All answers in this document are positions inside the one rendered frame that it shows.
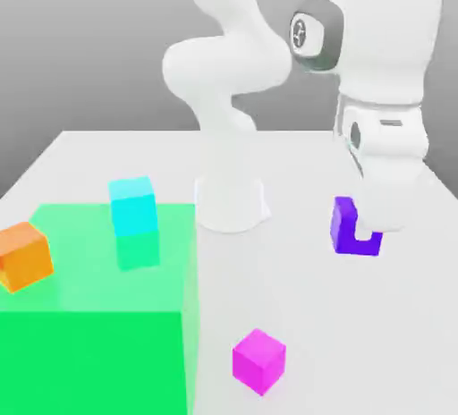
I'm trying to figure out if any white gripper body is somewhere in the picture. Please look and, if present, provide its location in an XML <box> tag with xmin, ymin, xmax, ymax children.
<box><xmin>352</xmin><ymin>151</ymin><xmax>429</xmax><ymax>234</ymax></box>

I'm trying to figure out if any small purple cube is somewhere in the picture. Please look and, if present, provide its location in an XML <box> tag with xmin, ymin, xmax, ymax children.
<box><xmin>329</xmin><ymin>195</ymin><xmax>384</xmax><ymax>258</ymax></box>

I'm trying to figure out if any small magenta cube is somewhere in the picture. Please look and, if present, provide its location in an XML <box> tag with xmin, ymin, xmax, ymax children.
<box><xmin>231</xmin><ymin>327</ymin><xmax>287</xmax><ymax>397</ymax></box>

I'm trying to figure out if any small cyan cube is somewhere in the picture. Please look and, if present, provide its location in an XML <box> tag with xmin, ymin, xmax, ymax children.
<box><xmin>107</xmin><ymin>175</ymin><xmax>161</xmax><ymax>272</ymax></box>

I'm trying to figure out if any small orange cube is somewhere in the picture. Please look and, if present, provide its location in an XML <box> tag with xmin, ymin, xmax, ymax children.
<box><xmin>0</xmin><ymin>221</ymin><xmax>55</xmax><ymax>295</ymax></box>

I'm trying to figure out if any large green box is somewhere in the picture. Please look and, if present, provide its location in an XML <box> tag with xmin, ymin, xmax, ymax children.
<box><xmin>0</xmin><ymin>202</ymin><xmax>200</xmax><ymax>415</ymax></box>

